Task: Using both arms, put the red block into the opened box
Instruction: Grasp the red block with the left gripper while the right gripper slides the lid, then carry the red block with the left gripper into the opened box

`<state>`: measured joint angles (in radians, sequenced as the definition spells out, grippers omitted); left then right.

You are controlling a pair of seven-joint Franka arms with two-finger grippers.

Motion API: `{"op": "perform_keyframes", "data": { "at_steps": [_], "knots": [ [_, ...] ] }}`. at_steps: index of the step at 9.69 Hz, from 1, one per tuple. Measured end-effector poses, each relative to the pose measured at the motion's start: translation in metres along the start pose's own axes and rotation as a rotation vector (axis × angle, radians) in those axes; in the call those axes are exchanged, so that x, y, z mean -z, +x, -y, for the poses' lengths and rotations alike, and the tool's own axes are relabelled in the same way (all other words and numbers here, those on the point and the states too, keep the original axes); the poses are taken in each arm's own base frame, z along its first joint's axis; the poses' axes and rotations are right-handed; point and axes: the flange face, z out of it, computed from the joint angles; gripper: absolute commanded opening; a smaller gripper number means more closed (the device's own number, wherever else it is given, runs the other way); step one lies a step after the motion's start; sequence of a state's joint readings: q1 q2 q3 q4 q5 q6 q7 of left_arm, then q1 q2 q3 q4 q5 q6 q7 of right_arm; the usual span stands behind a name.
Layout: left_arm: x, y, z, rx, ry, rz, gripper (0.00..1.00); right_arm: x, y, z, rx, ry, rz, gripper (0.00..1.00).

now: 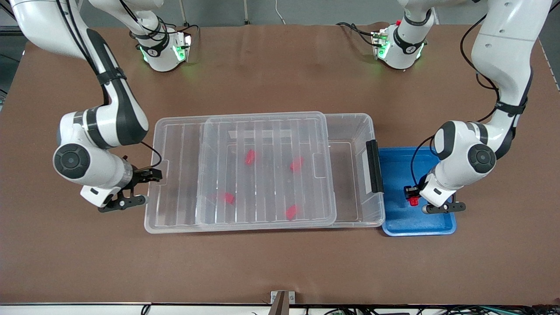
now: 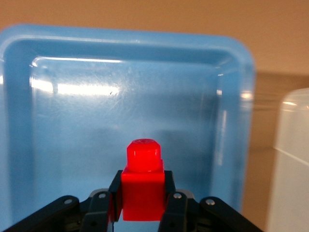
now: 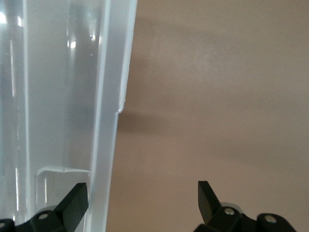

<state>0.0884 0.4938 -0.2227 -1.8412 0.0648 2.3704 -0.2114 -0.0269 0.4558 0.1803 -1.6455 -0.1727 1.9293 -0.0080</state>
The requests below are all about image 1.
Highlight clear ribbed plastic lid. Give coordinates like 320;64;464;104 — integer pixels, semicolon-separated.
144;112;337;235

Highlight clear plastic storage box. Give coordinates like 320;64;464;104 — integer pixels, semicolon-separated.
196;112;386;229

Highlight blue plastic tray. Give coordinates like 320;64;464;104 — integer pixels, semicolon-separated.
377;146;457;237

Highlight brown paper table cover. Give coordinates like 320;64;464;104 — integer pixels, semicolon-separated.
0;24;560;306

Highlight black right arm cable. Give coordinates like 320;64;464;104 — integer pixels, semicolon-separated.
56;0;163;170

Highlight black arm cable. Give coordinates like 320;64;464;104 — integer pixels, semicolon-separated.
410;12;500;189
56;0;163;170

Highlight black box latch handle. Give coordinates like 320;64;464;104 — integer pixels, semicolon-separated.
366;140;385;194

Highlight teal cable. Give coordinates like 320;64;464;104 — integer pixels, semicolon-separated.
477;306;537;314

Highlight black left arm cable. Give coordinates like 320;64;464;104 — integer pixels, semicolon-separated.
410;12;500;189

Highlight black right base cable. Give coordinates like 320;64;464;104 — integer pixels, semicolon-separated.
162;24;200;36

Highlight black base cable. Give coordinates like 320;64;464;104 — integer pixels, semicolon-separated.
336;21;378;47
162;24;200;36

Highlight white table edge rail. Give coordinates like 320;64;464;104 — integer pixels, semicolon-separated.
0;303;560;315

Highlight small metal bracket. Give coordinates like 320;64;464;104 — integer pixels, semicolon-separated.
270;291;296;305

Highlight dark camera stand post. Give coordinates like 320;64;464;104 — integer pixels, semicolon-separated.
268;292;290;315

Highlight black left base cable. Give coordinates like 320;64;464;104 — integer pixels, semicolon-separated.
336;21;378;47

